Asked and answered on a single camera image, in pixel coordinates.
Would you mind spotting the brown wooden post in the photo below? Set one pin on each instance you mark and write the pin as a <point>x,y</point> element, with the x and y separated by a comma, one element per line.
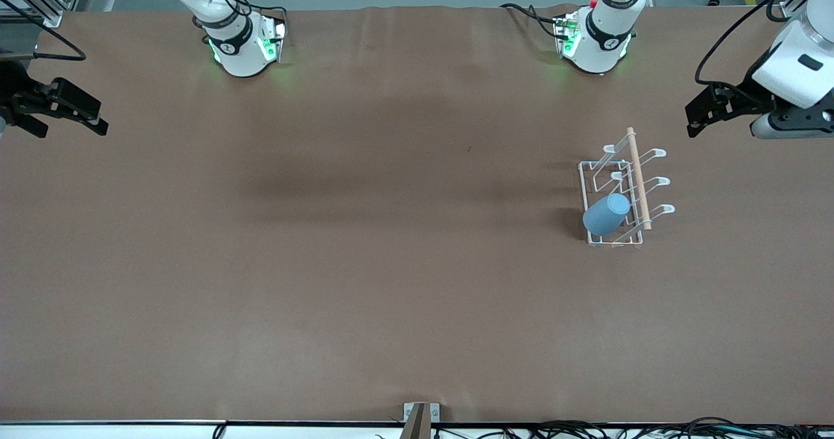
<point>417,426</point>

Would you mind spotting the brown table cover sheet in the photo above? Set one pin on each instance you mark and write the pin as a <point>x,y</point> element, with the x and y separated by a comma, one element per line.
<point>391,296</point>

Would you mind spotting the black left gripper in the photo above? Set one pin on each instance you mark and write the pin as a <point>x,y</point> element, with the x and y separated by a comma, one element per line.
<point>747,93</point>

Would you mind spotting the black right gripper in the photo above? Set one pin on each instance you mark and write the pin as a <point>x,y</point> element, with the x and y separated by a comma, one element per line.
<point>13,92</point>

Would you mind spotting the small metal bracket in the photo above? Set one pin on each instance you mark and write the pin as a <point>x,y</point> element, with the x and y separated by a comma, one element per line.
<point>435,413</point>

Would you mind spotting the blue plastic cup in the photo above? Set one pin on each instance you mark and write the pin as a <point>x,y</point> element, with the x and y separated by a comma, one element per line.
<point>606,216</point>

